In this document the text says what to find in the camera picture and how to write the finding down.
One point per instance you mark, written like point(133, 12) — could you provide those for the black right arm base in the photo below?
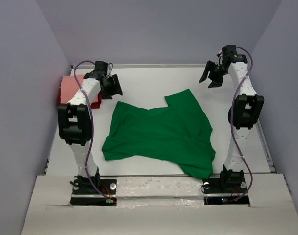
point(216, 195)

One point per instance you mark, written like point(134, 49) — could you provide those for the green t shirt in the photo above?
point(179, 133)

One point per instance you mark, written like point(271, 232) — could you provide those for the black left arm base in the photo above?
point(86, 195)

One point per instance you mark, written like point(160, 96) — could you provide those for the pink t shirt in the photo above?
point(68, 89)

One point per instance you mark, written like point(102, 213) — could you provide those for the dark red t shirt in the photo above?
point(94, 105)

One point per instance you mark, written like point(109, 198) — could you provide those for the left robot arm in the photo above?
point(76, 125)

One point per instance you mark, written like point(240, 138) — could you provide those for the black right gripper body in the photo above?
point(219, 71)

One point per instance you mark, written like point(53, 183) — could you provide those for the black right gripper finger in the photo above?
point(215, 84)
point(207, 69)

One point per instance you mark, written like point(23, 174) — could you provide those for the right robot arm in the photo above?
point(243, 114)

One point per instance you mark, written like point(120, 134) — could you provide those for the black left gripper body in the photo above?
point(108, 91)

